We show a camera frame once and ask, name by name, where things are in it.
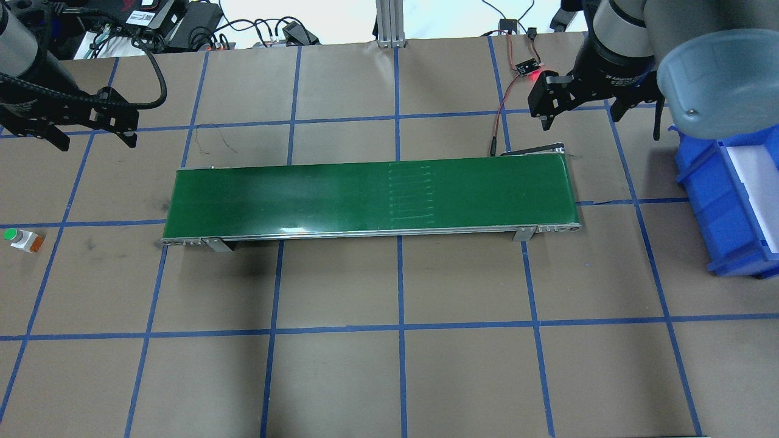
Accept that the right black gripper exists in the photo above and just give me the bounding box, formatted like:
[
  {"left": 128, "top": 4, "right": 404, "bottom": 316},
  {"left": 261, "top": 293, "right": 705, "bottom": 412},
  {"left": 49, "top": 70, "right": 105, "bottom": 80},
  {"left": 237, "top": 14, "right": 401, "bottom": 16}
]
[{"left": 572, "top": 36, "right": 660, "bottom": 107}]

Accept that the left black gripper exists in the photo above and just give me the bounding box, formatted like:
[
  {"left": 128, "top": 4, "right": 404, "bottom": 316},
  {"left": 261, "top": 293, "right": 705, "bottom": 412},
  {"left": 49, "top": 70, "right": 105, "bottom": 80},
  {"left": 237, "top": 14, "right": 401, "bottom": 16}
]
[{"left": 1, "top": 77, "right": 91, "bottom": 137}]

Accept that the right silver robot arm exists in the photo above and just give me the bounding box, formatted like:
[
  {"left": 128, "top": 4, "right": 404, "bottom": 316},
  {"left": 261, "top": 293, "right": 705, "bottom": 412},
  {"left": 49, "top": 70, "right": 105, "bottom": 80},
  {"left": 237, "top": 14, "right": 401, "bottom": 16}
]
[{"left": 572, "top": 1, "right": 778, "bottom": 139}]

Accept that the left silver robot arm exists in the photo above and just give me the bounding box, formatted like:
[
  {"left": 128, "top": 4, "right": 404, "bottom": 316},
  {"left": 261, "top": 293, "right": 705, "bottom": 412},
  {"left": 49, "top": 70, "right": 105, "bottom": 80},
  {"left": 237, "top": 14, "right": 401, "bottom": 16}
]
[{"left": 1, "top": 4, "right": 86, "bottom": 151}]

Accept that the small sensor board red LED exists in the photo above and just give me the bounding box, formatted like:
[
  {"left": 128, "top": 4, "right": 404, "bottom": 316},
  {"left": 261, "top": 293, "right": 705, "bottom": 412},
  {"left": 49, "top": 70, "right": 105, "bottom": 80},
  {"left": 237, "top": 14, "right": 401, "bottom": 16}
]
[{"left": 515, "top": 58, "right": 543, "bottom": 77}]

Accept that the blue plastic bin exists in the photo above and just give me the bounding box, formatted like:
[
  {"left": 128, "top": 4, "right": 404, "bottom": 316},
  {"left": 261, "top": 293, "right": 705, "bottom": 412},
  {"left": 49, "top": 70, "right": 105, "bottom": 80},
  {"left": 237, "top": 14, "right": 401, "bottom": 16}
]
[{"left": 674, "top": 127, "right": 778, "bottom": 278}]

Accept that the green conveyor belt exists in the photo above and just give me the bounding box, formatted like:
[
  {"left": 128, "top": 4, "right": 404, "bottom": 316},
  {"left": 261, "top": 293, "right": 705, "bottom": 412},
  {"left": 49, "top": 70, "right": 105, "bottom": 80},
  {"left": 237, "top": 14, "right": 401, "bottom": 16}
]
[{"left": 161, "top": 150, "right": 582, "bottom": 252}]

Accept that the black power adapter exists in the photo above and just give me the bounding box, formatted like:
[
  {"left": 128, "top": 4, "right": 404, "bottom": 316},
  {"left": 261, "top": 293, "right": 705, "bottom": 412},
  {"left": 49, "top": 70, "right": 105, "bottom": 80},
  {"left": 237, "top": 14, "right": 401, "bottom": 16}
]
[{"left": 164, "top": 2, "right": 223, "bottom": 53}]

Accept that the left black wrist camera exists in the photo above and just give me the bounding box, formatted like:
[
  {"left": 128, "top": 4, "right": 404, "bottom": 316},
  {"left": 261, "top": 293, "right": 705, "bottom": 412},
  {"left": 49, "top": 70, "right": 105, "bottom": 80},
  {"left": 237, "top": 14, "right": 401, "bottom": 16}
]
[{"left": 87, "top": 86, "right": 139, "bottom": 148}]

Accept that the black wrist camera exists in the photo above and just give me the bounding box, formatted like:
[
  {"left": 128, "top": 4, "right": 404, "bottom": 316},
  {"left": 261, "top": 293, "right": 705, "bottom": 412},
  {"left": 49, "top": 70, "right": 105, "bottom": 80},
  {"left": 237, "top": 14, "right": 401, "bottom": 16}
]
[
  {"left": 528, "top": 71, "right": 576, "bottom": 132},
  {"left": 87, "top": 86, "right": 139, "bottom": 148}
]

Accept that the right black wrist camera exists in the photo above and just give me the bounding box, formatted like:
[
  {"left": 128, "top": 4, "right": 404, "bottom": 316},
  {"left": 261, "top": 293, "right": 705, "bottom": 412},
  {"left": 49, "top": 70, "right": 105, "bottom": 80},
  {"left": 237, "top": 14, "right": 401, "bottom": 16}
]
[{"left": 528, "top": 71, "right": 576, "bottom": 132}]

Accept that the red black motor cable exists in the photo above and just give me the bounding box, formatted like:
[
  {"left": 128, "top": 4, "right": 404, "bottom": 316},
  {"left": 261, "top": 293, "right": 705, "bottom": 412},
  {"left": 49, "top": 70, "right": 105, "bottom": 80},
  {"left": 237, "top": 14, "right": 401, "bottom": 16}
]
[{"left": 491, "top": 0, "right": 542, "bottom": 158}]

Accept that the green push button switch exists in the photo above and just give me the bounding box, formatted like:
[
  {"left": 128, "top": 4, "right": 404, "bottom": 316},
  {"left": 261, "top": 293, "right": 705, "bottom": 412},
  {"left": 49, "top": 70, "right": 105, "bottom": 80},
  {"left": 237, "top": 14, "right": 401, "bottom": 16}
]
[{"left": 2, "top": 228, "right": 44, "bottom": 253}]

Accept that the aluminium frame post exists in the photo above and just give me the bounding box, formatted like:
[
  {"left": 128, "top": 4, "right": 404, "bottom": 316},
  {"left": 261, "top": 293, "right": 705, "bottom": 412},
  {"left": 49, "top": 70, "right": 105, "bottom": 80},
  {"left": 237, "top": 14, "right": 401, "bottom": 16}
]
[{"left": 376, "top": 0, "right": 407, "bottom": 48}]

